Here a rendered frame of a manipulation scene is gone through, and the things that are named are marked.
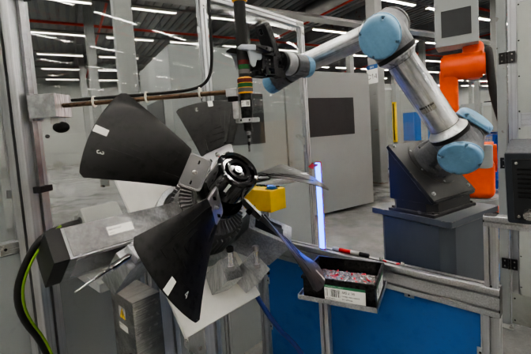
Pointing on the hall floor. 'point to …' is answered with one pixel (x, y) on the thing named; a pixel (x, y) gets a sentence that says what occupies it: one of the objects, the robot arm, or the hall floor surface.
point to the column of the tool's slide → (27, 175)
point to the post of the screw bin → (325, 329)
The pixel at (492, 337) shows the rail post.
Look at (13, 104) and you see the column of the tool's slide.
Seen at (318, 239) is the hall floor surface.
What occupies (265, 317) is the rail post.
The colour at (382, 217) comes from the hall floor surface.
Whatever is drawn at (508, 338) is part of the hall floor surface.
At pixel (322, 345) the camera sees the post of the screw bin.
